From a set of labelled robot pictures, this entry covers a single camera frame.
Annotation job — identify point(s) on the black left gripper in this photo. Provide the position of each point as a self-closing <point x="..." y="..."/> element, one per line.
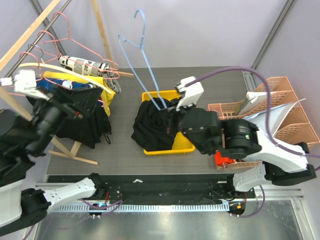
<point x="77" y="102"/>

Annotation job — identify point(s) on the cream plastic hanger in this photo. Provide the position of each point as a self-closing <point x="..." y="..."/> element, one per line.
<point x="61" y="69"/>

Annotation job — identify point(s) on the blue white patterned garment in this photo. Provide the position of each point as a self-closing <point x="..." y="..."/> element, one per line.
<point x="48" y="84"/>

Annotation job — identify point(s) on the black trousers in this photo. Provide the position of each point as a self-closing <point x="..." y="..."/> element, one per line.
<point x="155" y="127"/>

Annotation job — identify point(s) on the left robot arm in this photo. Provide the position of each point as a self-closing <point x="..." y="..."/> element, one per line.
<point x="23" y="159"/>

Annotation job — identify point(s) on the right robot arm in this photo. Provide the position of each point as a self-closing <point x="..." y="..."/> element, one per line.
<point x="240" y="139"/>

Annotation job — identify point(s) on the newspaper print trousers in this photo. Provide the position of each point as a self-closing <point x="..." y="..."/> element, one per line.
<point x="91" y="68"/>

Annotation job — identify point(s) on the yellow garment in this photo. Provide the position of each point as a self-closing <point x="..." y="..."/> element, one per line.
<point x="106" y="96"/>

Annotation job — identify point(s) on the yellow plastic tray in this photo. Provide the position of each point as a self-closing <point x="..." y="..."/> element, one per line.
<point x="181" y="144"/>

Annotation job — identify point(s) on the peach compartment desk organizer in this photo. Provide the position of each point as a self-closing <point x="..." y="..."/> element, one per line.
<point x="226" y="115"/>

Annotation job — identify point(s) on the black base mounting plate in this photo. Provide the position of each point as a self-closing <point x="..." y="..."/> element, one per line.
<point x="171" y="189"/>

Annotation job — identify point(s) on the orange cube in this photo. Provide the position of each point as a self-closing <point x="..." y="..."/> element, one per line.
<point x="222" y="161"/>

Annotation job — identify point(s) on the white papers in rack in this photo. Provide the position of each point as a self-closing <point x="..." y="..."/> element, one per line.
<point x="277" y="116"/>

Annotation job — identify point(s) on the pink wire hanger with newsprint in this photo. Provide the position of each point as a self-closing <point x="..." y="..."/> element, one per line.
<point x="68" y="46"/>

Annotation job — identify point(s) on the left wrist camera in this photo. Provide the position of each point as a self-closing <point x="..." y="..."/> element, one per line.
<point x="24" y="83"/>

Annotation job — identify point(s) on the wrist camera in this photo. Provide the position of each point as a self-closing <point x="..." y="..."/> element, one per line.
<point x="189" y="94"/>
<point x="24" y="83"/>

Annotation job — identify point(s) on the empty pink wire hanger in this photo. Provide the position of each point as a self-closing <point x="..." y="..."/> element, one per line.
<point x="83" y="30"/>

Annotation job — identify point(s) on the wooden clothes rack frame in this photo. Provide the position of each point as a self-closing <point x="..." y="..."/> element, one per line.
<point x="14" y="104"/>

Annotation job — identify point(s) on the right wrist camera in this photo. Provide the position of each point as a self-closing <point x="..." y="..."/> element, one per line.
<point x="189" y="94"/>

